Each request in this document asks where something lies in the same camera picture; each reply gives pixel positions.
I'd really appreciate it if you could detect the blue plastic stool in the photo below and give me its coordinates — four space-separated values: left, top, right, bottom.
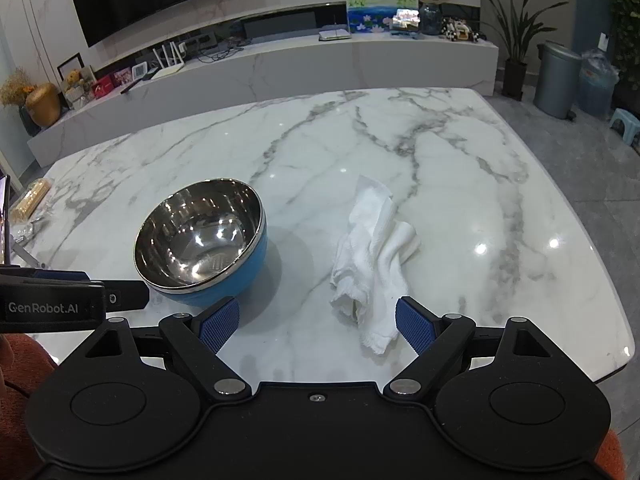
608 108 640 146

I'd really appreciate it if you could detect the golden vase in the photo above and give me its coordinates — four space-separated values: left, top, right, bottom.
25 82 61 128

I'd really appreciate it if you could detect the potted green plant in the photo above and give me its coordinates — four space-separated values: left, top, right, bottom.
485 0 568 101

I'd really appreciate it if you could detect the grey trash can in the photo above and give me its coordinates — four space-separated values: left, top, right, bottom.
534 41 582 120

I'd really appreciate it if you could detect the bamboo mat roll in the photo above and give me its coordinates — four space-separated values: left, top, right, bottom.
9 178 51 223

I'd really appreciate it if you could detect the toy car model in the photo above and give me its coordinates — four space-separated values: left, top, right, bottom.
440 18 480 42

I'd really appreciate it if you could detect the blue water jug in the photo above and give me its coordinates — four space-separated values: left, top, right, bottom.
577 49 620 119

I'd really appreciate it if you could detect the white wifi router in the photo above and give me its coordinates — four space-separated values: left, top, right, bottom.
152 41 186 79

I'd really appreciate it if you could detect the lotus painting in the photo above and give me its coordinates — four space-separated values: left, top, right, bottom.
345 0 419 34

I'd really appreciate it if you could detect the blue steel bowl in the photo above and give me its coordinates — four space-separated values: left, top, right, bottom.
134 178 268 308

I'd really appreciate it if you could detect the white paper towel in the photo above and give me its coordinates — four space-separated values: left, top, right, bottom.
330 176 421 356

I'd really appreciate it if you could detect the white marble tv console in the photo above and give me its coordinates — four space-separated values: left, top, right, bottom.
28 35 499 166

